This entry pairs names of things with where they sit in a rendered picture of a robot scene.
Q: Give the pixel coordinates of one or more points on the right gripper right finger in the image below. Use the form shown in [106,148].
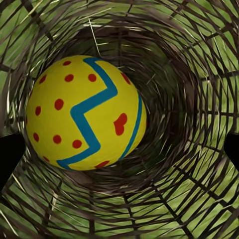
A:
[231,148]

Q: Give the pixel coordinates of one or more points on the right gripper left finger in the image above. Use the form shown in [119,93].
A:
[12,148]

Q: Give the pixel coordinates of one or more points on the wicker basket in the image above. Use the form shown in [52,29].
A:
[138,29]

